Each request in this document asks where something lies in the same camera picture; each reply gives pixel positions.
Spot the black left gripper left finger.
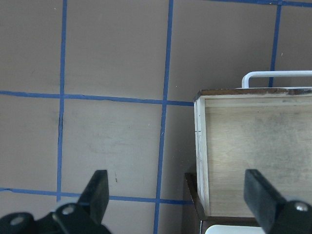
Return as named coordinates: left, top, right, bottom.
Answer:
left=0, top=170, right=110, bottom=234

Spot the white drawer handle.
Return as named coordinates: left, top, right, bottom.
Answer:
left=241, top=70, right=312, bottom=89

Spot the open wooden drawer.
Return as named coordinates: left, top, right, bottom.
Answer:
left=194, top=88, right=312, bottom=217

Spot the dark brown drawer cabinet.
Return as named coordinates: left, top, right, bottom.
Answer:
left=182, top=173, right=259, bottom=234

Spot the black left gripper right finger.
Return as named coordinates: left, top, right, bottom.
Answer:
left=243, top=169, right=312, bottom=234

